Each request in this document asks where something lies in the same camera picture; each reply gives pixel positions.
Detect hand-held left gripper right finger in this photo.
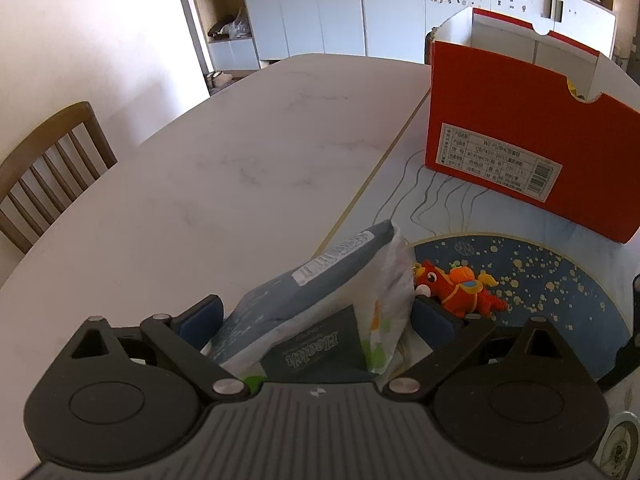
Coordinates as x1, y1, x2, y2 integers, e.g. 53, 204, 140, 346
385, 295, 571, 403

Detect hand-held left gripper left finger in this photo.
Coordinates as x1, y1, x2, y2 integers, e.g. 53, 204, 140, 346
70, 295, 248, 403

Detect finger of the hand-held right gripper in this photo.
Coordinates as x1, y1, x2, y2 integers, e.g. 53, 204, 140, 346
595, 335, 640, 393

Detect white and green plastic packet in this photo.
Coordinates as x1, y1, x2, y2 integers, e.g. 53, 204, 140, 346
202, 219, 416, 396

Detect red cardboard box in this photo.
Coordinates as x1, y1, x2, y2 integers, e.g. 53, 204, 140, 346
424, 7, 640, 246

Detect orange plush toy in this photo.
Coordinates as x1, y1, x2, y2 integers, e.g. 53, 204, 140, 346
412, 259, 510, 319

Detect round patterned dish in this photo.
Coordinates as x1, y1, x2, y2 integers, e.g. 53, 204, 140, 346
597, 407, 640, 480

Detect brown wooden chair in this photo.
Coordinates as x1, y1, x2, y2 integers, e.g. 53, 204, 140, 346
0, 101, 119, 256

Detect dark bundled items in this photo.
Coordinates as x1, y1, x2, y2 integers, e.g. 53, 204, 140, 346
207, 7, 251, 41

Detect white wall cabinet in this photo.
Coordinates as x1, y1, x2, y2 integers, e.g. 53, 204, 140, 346
240, 0, 617, 63

